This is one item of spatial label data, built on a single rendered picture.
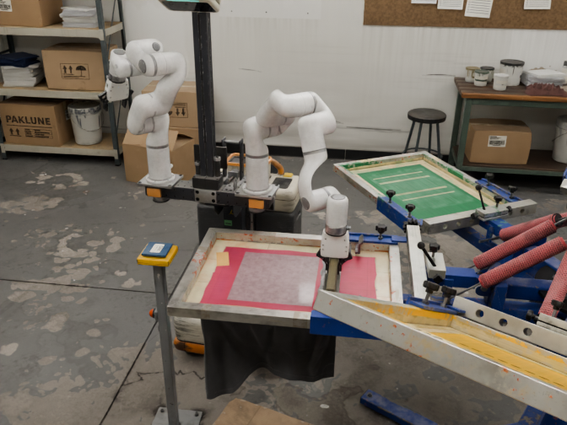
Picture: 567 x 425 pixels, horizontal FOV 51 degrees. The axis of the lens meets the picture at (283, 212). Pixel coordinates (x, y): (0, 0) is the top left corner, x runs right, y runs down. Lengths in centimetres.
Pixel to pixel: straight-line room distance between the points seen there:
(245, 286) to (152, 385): 121
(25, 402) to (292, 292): 167
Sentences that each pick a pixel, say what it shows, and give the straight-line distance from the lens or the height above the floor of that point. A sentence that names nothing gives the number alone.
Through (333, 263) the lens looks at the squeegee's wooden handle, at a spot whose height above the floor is 106.
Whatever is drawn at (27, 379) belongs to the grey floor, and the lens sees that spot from 349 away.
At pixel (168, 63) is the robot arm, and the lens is 236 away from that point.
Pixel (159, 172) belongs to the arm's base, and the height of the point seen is 119.
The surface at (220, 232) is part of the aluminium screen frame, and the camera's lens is 249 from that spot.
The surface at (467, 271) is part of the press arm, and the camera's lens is 223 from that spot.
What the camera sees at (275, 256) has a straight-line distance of 238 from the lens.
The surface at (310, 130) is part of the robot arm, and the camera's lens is 208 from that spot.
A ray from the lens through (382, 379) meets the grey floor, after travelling 329.
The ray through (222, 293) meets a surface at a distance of 216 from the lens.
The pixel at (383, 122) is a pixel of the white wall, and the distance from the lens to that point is 595.
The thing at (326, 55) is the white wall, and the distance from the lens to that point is 580.
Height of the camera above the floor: 215
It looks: 26 degrees down
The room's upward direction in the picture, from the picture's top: 1 degrees clockwise
